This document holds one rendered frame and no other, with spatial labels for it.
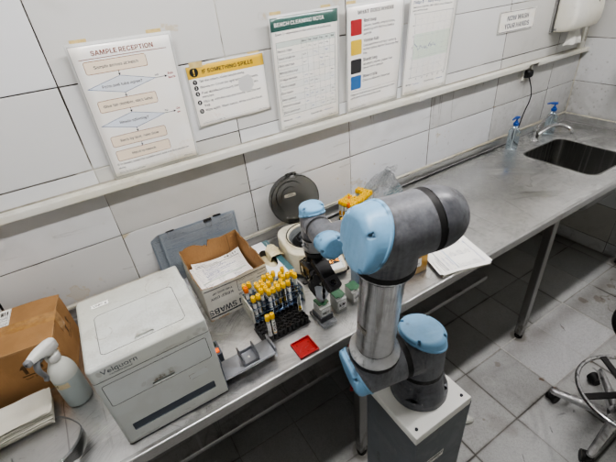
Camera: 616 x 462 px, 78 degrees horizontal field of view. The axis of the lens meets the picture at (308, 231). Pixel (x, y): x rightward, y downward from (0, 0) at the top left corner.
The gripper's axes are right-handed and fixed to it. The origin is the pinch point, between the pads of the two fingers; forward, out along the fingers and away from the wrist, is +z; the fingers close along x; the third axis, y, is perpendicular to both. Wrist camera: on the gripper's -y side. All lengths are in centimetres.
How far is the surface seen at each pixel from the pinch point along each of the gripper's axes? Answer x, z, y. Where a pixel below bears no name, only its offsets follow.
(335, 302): -5.4, 5.1, 1.5
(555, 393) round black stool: -100, 88, -41
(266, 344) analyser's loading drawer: 22.2, 5.6, -0.4
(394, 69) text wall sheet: -80, -51, 57
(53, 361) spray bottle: 76, -9, 17
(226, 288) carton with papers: 24.4, -1.9, 23.3
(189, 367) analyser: 45.4, -7.2, -6.0
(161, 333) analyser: 48, -20, -4
